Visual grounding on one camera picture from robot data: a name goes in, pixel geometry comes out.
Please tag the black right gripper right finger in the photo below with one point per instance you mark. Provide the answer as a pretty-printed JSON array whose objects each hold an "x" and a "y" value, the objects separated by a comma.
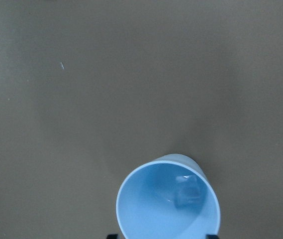
[{"x": 212, "y": 237}]

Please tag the blue plastic cup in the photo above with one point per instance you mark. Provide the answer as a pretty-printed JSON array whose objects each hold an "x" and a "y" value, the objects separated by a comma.
[{"x": 145, "y": 207}]

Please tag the clear ice cube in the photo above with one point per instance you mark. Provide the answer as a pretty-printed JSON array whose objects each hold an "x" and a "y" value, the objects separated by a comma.
[{"x": 187, "y": 191}]

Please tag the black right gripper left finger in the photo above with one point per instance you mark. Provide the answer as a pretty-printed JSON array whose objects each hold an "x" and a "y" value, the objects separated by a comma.
[{"x": 112, "y": 236}]

